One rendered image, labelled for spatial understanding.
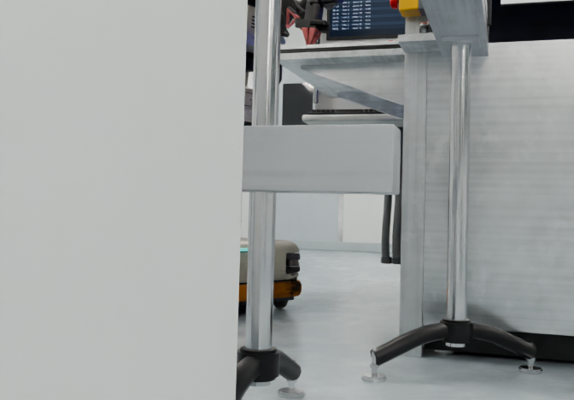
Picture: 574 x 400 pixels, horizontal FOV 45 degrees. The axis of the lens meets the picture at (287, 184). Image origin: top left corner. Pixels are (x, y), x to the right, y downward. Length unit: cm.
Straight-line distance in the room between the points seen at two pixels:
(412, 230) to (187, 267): 144
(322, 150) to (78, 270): 82
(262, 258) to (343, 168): 22
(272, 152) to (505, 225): 90
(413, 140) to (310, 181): 82
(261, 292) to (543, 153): 99
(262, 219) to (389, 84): 98
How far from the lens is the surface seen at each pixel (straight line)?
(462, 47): 183
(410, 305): 202
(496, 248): 199
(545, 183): 200
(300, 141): 125
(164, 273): 57
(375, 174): 121
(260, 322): 130
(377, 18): 318
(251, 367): 126
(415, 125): 203
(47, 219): 44
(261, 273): 129
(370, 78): 217
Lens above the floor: 39
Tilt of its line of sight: 2 degrees up
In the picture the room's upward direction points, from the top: 2 degrees clockwise
